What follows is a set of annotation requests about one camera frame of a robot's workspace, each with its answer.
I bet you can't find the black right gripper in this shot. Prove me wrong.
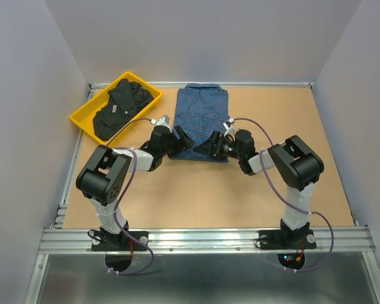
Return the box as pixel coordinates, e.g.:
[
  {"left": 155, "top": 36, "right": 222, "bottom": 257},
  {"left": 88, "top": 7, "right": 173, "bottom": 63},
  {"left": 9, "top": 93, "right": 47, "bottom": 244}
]
[{"left": 193, "top": 130, "right": 243, "bottom": 160}]

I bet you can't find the blue plaid long sleeve shirt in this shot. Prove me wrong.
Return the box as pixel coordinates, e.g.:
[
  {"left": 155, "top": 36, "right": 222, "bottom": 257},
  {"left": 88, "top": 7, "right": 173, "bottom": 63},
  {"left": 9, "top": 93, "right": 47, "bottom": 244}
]
[{"left": 174, "top": 84, "right": 229, "bottom": 146}]

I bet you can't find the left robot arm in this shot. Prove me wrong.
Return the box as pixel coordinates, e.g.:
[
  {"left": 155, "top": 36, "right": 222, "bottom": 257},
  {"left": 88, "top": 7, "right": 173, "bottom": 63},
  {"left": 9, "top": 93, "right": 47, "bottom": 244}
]
[{"left": 76, "top": 125, "right": 195, "bottom": 252}]

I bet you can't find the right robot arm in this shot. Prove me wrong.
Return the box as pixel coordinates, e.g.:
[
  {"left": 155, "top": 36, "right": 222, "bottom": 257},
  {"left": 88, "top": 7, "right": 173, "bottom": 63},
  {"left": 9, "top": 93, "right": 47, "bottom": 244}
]
[{"left": 194, "top": 129, "right": 324, "bottom": 250}]

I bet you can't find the black striped shirt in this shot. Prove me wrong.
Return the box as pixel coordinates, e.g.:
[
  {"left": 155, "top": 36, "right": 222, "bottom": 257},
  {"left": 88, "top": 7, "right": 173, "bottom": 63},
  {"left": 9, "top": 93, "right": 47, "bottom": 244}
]
[{"left": 92, "top": 79, "right": 154, "bottom": 141}]

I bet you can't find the yellow plastic bin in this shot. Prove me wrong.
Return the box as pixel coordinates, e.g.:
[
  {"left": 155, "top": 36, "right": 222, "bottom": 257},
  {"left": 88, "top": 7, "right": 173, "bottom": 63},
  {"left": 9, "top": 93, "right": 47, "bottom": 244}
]
[{"left": 70, "top": 72, "right": 163, "bottom": 144}]

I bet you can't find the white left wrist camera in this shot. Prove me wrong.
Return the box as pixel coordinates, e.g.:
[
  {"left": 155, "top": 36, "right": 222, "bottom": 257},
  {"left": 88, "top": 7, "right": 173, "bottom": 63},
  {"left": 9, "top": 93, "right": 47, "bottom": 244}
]
[{"left": 150, "top": 115, "right": 170, "bottom": 129}]

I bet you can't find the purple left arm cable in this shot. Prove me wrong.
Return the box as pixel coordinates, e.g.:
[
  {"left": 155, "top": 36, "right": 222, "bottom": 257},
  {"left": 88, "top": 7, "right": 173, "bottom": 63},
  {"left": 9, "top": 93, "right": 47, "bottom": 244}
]
[{"left": 106, "top": 117, "right": 155, "bottom": 276}]

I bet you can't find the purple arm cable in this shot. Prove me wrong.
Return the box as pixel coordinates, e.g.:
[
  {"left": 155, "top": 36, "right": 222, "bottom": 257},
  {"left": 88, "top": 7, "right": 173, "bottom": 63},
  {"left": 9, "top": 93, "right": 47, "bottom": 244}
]
[
  {"left": 226, "top": 117, "right": 334, "bottom": 274},
  {"left": 106, "top": 117, "right": 155, "bottom": 276}
]

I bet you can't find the aluminium back rail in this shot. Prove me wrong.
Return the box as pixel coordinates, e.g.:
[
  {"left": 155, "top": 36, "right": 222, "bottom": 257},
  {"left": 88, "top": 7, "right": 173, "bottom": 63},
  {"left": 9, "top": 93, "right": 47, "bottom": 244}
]
[{"left": 89, "top": 81, "right": 314, "bottom": 89}]

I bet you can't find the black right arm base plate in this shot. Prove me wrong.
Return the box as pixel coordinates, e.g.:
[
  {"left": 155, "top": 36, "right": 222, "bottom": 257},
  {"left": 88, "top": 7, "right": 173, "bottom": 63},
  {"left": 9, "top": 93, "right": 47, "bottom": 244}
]
[{"left": 258, "top": 229, "right": 317, "bottom": 250}]

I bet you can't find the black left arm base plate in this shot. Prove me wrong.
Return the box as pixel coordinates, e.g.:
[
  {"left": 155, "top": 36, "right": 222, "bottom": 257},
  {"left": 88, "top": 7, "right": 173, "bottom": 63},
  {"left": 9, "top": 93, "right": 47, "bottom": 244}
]
[{"left": 87, "top": 229, "right": 146, "bottom": 252}]

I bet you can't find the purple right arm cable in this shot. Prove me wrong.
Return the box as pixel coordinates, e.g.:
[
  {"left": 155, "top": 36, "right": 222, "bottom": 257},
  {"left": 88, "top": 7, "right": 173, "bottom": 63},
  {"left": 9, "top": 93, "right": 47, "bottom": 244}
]
[{"left": 226, "top": 117, "right": 334, "bottom": 274}]

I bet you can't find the aluminium front rail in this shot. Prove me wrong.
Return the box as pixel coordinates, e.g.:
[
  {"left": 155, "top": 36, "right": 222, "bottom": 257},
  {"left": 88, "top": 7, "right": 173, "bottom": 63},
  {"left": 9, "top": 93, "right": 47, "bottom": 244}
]
[{"left": 38, "top": 226, "right": 376, "bottom": 255}]

